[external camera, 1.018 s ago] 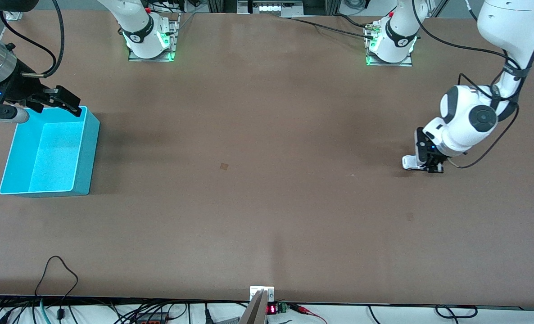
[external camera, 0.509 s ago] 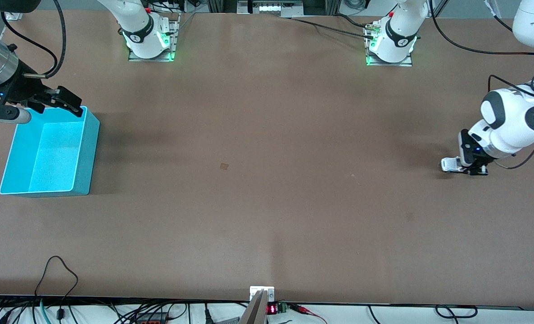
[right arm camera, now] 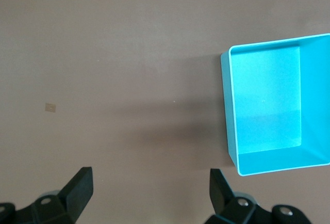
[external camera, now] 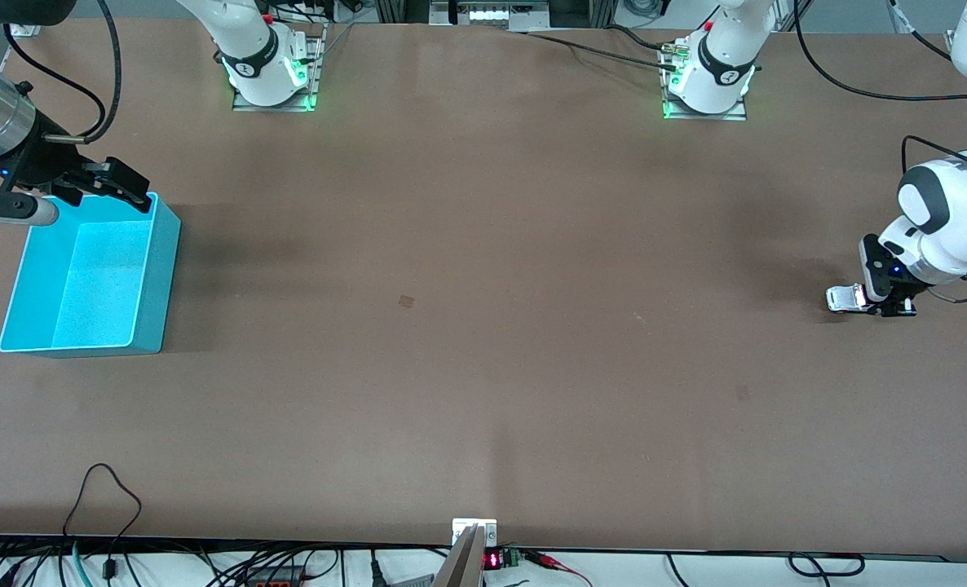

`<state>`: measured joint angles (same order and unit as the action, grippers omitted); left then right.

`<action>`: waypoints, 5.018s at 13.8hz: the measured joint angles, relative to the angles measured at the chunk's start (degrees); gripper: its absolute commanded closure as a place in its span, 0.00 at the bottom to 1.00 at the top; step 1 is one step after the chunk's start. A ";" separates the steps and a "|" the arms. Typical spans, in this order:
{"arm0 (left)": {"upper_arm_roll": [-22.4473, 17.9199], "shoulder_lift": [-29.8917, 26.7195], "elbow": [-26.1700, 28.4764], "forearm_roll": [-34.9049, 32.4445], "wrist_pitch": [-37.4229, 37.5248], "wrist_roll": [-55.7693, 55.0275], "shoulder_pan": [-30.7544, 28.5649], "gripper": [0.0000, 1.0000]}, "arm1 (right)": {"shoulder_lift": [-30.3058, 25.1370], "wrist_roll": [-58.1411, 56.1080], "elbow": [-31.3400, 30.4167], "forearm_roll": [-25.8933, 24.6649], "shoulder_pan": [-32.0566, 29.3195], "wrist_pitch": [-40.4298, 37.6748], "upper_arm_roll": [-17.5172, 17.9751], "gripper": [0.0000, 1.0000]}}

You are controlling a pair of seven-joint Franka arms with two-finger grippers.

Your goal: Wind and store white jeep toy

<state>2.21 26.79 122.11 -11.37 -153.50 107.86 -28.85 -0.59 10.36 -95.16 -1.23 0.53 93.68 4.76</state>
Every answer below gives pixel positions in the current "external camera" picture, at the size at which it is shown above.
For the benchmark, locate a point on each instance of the turquoise plastic bin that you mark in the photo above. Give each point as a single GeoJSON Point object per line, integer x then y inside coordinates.
{"type": "Point", "coordinates": [84, 277]}

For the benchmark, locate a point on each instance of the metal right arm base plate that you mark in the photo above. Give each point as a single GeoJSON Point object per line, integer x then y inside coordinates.
{"type": "Point", "coordinates": [275, 107]}

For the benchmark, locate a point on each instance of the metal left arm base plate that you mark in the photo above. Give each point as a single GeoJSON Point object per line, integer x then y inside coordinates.
{"type": "Point", "coordinates": [708, 116]}

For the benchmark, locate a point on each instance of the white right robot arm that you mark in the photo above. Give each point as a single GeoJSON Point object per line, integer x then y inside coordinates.
{"type": "Point", "coordinates": [251, 41]}

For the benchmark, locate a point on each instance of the white lit control box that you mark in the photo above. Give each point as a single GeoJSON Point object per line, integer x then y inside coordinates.
{"type": "Point", "coordinates": [487, 14]}

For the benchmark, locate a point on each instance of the black power strip red switches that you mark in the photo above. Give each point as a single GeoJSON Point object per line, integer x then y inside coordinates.
{"type": "Point", "coordinates": [275, 579]}

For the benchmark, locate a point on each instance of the aluminium table corner bracket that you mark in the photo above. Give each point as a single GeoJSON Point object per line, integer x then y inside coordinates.
{"type": "Point", "coordinates": [27, 30]}

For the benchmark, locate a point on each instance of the white jeep toy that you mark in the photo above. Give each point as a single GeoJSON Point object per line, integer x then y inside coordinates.
{"type": "Point", "coordinates": [842, 299]}

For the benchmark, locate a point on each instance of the red digit display module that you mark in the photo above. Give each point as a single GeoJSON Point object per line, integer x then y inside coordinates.
{"type": "Point", "coordinates": [493, 560]}

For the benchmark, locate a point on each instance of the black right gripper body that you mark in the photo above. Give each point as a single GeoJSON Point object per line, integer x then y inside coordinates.
{"type": "Point", "coordinates": [46, 159]}

